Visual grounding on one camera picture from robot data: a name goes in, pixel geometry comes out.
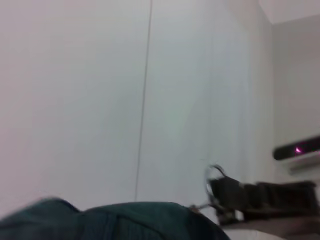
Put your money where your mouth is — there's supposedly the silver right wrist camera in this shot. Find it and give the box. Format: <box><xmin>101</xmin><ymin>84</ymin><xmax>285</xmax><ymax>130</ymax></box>
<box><xmin>273</xmin><ymin>135</ymin><xmax>320</xmax><ymax>176</ymax></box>

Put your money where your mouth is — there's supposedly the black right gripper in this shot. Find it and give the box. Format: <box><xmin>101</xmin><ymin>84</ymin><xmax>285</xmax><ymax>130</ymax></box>
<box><xmin>208</xmin><ymin>176</ymin><xmax>320</xmax><ymax>226</ymax></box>

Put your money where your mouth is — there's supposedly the dark teal fabric lunch bag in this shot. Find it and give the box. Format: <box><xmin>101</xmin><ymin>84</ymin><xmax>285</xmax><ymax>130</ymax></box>
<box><xmin>0</xmin><ymin>164</ymin><xmax>236</xmax><ymax>240</ymax></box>

